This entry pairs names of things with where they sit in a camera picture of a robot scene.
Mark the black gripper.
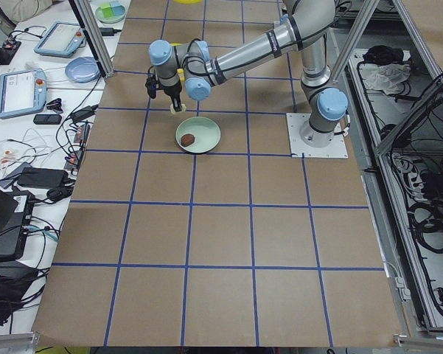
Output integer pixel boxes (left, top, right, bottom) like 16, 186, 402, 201
163, 83, 182, 111

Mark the pale green plate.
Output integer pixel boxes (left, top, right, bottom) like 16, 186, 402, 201
175, 117, 221, 154

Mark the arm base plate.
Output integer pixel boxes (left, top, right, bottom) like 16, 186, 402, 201
286, 113, 348, 159

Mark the black phone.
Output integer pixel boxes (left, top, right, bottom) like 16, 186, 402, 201
33, 114, 62, 125

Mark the blue plate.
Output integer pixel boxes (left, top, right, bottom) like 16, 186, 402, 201
65, 57, 100, 83

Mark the teach pendant near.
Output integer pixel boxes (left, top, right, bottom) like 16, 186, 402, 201
0, 69, 47, 119

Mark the black laptop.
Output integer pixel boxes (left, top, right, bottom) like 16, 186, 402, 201
0, 190, 34, 262

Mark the black power adapter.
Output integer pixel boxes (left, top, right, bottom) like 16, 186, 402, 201
17, 167, 68, 189

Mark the aluminium frame post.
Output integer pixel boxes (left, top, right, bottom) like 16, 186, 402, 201
69, 0, 114, 80

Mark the green bowl with sponges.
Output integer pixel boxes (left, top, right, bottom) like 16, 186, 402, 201
94, 1, 126, 24

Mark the white crumpled cloth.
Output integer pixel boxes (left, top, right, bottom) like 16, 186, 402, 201
364, 63, 411, 95

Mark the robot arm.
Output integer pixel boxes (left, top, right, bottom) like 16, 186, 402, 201
145, 0, 339, 113

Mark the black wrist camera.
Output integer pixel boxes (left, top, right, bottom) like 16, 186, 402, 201
145, 74, 158, 100

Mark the teach pendant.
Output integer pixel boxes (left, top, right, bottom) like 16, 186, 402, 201
0, 69, 47, 119
34, 21, 85, 58

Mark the white bun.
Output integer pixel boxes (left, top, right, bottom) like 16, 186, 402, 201
170, 104, 186, 114

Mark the brown bun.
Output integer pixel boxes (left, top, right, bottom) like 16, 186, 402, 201
181, 133, 195, 147

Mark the teach pendant far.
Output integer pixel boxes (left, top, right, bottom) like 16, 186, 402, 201
34, 21, 85, 58

